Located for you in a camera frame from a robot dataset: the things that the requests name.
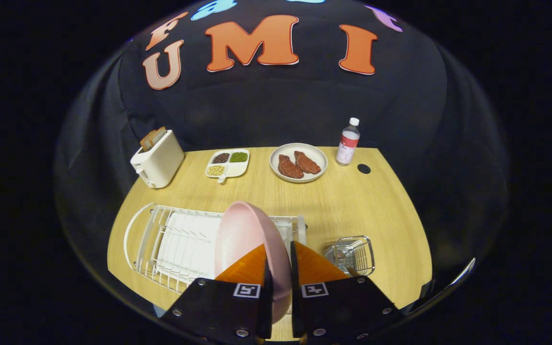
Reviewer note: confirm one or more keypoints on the white toaster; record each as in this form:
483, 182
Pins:
161, 163

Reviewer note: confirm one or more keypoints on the white rack drip tray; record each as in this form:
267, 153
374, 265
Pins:
185, 249

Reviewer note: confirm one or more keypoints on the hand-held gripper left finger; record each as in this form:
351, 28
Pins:
218, 306

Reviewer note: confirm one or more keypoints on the pink plate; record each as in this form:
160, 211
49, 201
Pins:
247, 235

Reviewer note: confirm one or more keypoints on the clear bottle with red label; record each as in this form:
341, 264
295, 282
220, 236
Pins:
348, 143

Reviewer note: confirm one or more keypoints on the brown meat piece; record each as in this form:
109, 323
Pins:
289, 166
307, 163

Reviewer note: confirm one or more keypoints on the white plate with meat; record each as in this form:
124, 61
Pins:
321, 155

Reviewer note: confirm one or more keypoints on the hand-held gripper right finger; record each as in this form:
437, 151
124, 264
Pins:
343, 306

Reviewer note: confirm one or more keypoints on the brown toast slice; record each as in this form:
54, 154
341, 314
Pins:
147, 141
159, 134

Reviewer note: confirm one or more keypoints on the black backdrop cloth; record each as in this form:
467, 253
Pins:
281, 105

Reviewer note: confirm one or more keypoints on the white divided bean dish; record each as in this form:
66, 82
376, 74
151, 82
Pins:
235, 168

